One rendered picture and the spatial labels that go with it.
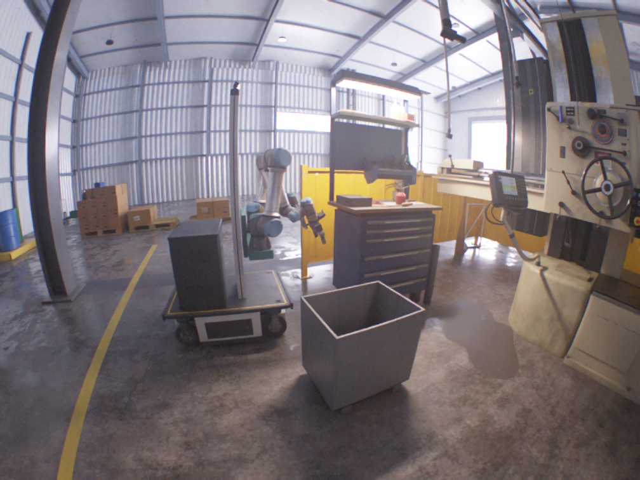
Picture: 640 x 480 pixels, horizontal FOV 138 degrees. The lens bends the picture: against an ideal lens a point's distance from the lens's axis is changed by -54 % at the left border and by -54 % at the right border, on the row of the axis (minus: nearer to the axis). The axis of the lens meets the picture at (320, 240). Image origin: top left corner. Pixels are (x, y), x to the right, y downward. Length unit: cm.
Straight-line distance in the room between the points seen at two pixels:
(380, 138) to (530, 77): 180
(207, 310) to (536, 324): 253
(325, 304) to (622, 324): 212
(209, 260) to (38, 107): 296
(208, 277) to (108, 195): 531
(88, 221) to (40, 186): 373
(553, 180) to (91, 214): 780
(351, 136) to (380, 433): 223
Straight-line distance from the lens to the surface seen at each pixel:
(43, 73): 395
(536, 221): 295
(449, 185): 304
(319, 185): 297
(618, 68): 303
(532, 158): 298
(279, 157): 154
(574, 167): 217
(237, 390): 170
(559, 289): 231
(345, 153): 240
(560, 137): 222
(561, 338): 242
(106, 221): 697
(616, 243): 280
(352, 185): 317
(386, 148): 263
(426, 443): 150
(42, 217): 368
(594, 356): 241
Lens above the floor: 123
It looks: 15 degrees down
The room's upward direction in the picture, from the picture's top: 1 degrees clockwise
